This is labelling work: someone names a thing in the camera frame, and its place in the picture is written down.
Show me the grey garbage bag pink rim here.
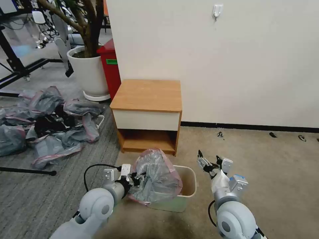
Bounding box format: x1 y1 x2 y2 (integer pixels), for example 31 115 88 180
0 106 35 125
19 86 65 119
31 135 85 170
57 114 100 144
0 124 27 157
127 148 183 205
63 99 105 118

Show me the beige plastic trash can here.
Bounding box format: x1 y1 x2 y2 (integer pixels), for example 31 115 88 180
147 165 197 212

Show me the black crumpled bag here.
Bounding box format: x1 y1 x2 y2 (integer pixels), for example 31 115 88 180
34 106 76 139

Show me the black baseboard strip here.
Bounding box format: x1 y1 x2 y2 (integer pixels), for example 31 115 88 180
180 121 319 134

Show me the wooden nightstand white drawer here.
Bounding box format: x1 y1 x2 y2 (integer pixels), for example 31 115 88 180
110 79 182 157

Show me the white pot saucer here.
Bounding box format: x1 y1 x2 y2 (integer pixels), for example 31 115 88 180
83 90 111 102

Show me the black metal rod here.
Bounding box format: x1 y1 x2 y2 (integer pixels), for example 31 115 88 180
0 166 57 177

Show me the red bin green label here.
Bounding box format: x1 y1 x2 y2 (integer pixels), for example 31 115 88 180
96 39 122 100

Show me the white plant pot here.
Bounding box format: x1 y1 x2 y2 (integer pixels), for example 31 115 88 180
66 46 109 96

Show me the brown tree trunk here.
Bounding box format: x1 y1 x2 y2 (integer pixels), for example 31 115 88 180
37 0 106 58

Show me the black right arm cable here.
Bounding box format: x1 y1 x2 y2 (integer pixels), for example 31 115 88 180
208 200 218 227

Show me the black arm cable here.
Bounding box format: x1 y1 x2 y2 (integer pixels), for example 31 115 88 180
83 164 121 193
208 200 218 227

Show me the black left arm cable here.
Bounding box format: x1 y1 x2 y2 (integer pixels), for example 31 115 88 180
83 164 121 193

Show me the white wire loop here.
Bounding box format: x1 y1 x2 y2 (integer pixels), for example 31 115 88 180
95 114 105 130

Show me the white wall hook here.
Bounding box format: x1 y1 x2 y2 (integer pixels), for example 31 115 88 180
212 4 223 22

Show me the black metal frame stand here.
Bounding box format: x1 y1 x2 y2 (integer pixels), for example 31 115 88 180
0 24 63 98

